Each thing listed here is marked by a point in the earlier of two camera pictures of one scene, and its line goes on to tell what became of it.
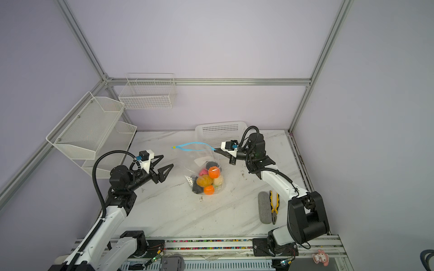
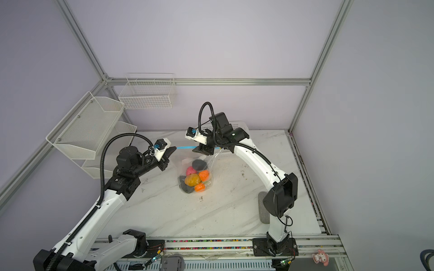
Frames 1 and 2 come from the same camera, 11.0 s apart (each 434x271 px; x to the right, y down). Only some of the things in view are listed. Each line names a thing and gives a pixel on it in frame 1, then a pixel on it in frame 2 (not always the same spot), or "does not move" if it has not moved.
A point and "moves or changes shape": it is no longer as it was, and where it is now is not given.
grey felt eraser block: [264, 208] does not move
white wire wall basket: [148, 91] does not move
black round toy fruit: [196, 188] → [184, 187]
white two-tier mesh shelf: [94, 125] does not move
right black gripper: [233, 162] → [203, 149]
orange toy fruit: [213, 172] → [204, 175]
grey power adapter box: [173, 262] does not move
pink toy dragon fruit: [203, 171] → [190, 170]
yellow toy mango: [204, 180] → [192, 179]
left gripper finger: [159, 157] → [165, 160]
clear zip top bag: [203, 169] moves or changes shape
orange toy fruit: [209, 189] → [200, 187]
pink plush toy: [321, 257] does not move
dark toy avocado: [211, 164] → [199, 165]
